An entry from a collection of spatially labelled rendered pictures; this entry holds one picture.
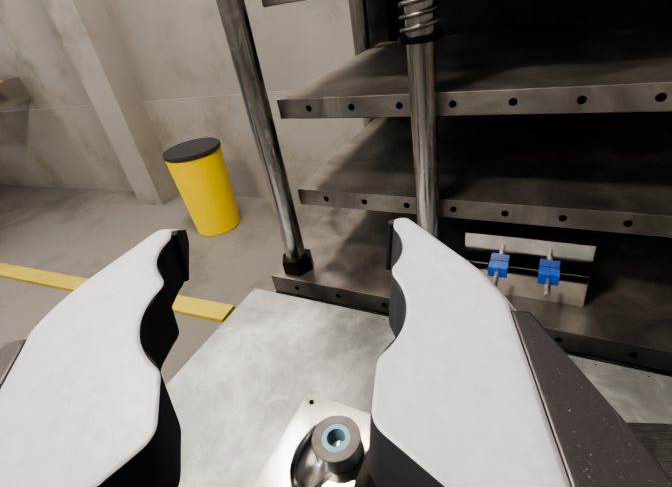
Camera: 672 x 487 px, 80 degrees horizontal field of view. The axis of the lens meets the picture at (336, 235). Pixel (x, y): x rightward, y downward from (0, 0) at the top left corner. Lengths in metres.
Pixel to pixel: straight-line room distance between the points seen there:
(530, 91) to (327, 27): 2.16
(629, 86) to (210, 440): 1.00
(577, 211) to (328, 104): 0.59
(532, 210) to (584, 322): 0.28
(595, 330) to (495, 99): 0.55
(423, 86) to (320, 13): 2.11
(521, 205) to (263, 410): 0.70
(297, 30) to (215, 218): 1.45
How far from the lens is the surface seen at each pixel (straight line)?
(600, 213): 0.99
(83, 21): 3.87
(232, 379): 1.00
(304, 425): 0.79
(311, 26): 2.96
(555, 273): 1.03
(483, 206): 0.99
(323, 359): 0.96
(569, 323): 1.07
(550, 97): 0.89
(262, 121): 1.04
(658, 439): 0.78
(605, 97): 0.89
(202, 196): 3.12
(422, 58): 0.85
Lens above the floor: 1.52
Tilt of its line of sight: 32 degrees down
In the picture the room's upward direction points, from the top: 11 degrees counter-clockwise
